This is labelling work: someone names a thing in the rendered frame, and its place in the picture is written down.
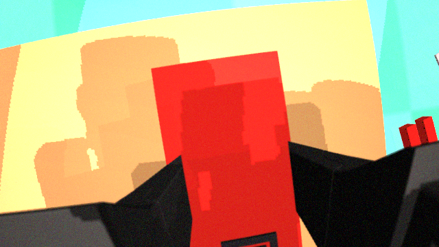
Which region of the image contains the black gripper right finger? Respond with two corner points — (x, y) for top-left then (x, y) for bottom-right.
(287, 140), (439, 247)

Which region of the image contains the red rectangular block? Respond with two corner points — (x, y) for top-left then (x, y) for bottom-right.
(151, 51), (302, 247)

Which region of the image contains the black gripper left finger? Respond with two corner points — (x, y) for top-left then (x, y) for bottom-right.
(0, 154), (193, 247)

